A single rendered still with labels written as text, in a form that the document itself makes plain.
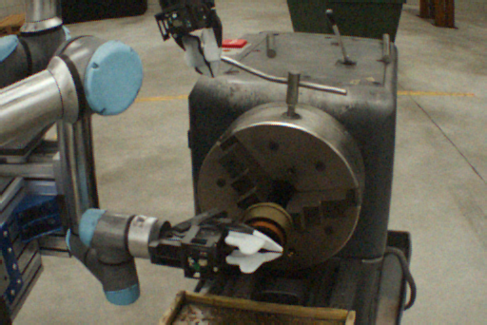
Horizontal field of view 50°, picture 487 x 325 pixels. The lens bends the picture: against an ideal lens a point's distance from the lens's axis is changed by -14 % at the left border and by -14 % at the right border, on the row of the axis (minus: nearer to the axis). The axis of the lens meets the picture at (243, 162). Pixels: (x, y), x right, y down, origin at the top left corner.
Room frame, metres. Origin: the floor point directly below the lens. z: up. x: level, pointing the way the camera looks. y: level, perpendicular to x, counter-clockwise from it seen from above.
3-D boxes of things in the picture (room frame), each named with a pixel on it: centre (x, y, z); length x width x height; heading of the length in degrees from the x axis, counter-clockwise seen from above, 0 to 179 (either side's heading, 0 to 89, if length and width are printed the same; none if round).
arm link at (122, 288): (0.91, 0.25, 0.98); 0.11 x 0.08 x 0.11; 40
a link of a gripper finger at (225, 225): (0.86, 0.03, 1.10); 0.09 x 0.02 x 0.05; 74
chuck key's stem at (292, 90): (1.03, -0.09, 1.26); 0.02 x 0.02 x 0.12; 69
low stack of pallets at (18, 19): (8.53, 3.57, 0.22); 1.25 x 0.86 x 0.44; 5
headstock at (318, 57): (1.44, -0.17, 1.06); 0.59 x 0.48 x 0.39; 164
